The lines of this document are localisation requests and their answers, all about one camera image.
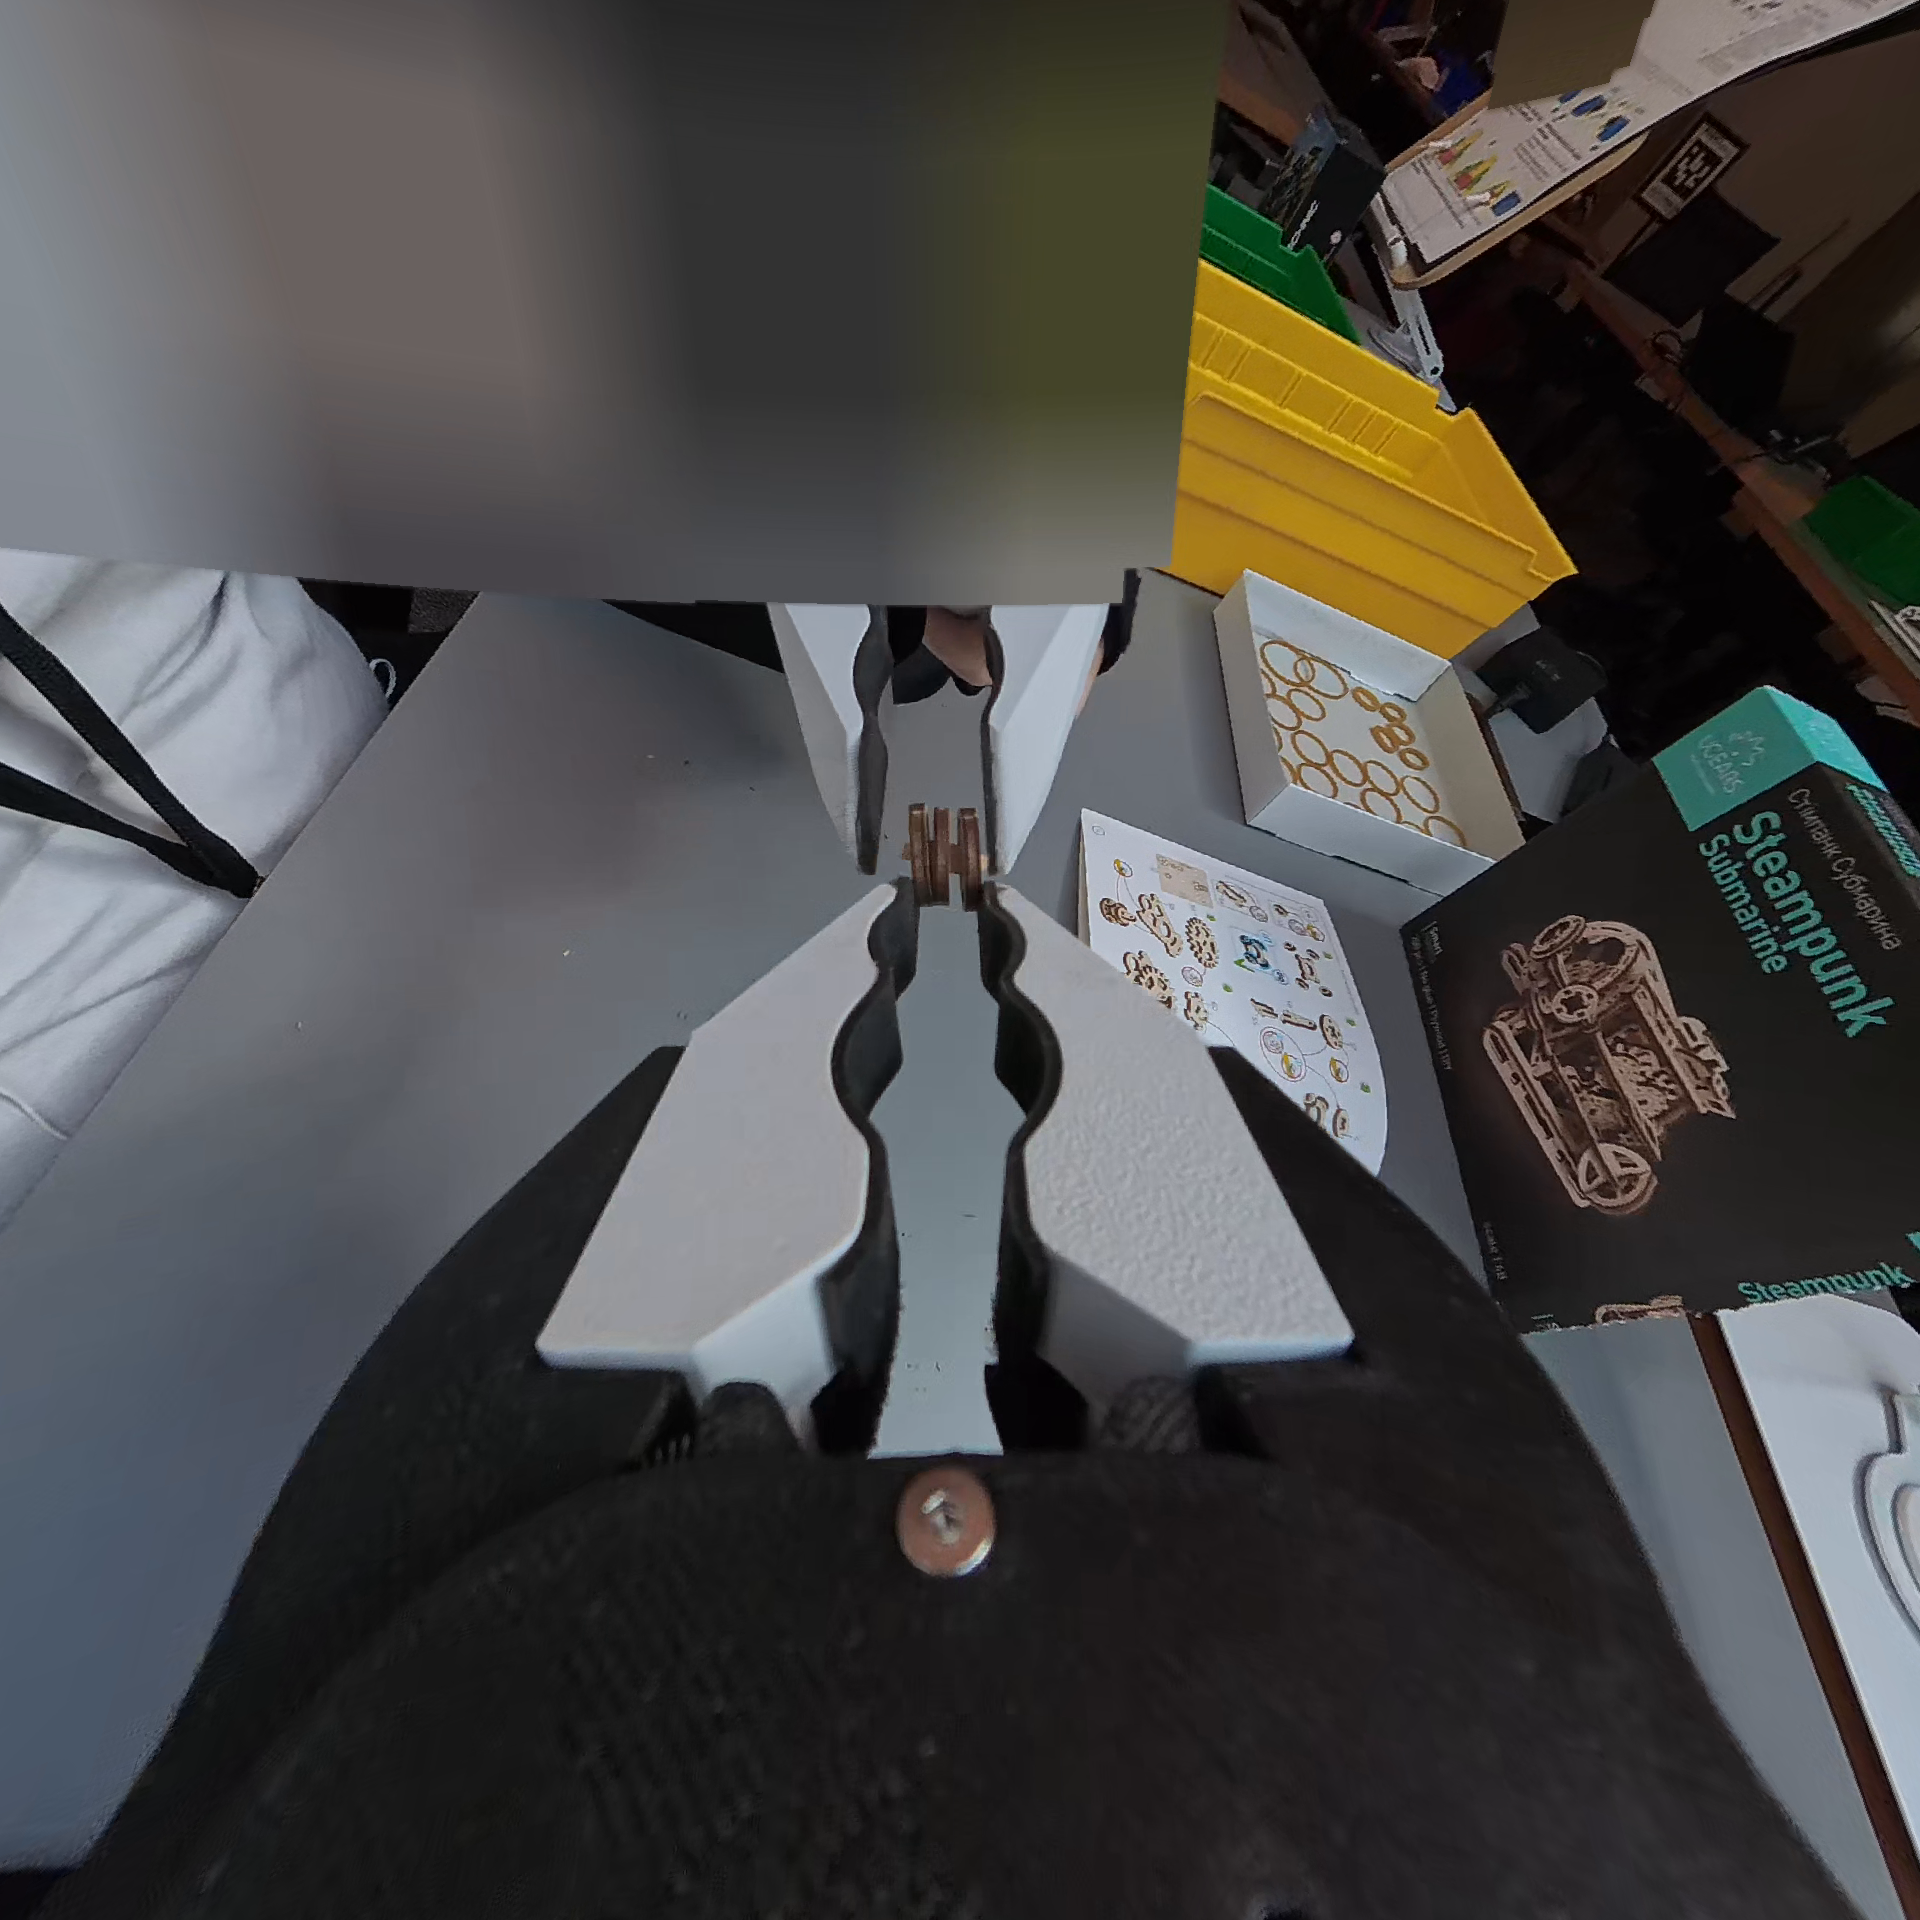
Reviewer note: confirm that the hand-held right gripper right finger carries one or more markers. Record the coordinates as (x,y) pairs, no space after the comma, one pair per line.
(1171,1200)

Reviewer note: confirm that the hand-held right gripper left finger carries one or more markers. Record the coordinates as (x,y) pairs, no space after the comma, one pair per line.
(722,1171)

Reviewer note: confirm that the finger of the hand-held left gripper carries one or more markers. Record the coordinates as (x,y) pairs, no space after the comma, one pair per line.
(822,705)
(1050,720)

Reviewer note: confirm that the small wooden gear stack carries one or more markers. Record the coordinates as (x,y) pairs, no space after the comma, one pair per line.
(946,862)

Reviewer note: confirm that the black model kit box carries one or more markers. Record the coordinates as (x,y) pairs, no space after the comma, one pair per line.
(1651,1200)

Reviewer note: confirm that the white cardboard box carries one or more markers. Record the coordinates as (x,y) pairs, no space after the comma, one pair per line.
(1234,691)

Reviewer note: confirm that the printed instruction sheet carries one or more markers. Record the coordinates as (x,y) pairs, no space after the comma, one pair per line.
(1319,1080)

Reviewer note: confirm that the group of wooden rings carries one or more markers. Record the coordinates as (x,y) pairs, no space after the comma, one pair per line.
(1388,735)

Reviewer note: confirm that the yellow plastic bin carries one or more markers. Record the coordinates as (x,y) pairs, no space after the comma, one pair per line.
(1319,481)

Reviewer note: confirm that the black device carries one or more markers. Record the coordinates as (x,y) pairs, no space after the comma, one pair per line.
(1546,669)

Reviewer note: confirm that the green plastic bin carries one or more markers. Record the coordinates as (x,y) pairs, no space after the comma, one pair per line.
(1869,534)
(1268,254)

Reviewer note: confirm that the black carton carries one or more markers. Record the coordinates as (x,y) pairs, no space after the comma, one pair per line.
(1319,188)

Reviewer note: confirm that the colour printed paper sheet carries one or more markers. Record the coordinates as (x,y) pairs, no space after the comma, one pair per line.
(1485,182)
(1666,60)

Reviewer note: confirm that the white sweatshirt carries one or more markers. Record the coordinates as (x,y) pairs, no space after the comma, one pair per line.
(119,751)

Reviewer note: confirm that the black and white marker tag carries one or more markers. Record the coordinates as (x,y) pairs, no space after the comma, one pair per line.
(1692,167)

